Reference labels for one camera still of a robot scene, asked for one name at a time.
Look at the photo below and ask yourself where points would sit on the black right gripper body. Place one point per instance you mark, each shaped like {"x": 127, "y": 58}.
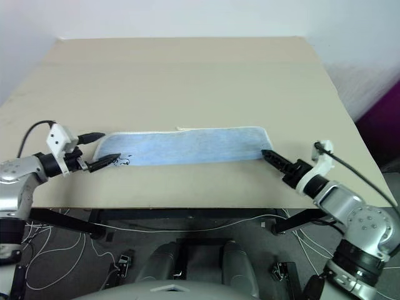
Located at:
{"x": 295, "y": 173}

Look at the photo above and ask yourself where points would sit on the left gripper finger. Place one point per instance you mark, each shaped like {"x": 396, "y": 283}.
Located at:
{"x": 89, "y": 138}
{"x": 101, "y": 162}

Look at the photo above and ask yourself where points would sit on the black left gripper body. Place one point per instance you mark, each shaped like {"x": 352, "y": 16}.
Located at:
{"x": 73, "y": 161}

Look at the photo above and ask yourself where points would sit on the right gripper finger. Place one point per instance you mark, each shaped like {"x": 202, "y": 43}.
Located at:
{"x": 282, "y": 168}
{"x": 278, "y": 157}

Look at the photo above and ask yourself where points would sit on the light blue towel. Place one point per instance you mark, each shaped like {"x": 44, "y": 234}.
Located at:
{"x": 187, "y": 147}

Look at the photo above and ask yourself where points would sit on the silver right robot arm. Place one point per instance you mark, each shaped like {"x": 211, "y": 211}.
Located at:
{"x": 359, "y": 218}

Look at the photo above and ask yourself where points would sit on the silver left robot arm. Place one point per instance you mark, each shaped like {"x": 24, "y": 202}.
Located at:
{"x": 15, "y": 175}

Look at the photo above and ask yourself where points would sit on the black floor clamp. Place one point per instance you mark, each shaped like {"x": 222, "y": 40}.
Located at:
{"x": 282, "y": 271}
{"x": 125, "y": 265}

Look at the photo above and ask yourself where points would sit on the purple panel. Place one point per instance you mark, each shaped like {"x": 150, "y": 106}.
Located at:
{"x": 381, "y": 125}

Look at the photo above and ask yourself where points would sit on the grey rounded robot leg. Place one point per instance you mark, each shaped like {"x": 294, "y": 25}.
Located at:
{"x": 239, "y": 265}
{"x": 162, "y": 262}

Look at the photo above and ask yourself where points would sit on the grey robot torso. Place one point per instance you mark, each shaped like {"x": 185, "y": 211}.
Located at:
{"x": 165, "y": 290}

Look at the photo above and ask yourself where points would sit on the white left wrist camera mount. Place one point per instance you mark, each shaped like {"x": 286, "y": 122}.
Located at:
{"x": 57, "y": 137}

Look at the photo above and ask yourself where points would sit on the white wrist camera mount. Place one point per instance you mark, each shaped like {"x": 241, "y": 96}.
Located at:
{"x": 57, "y": 137}
{"x": 323, "y": 165}

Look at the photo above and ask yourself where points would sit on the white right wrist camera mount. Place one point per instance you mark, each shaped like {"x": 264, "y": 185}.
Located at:
{"x": 323, "y": 165}

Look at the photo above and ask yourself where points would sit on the black table frame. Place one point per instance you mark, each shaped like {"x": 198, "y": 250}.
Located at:
{"x": 187, "y": 213}

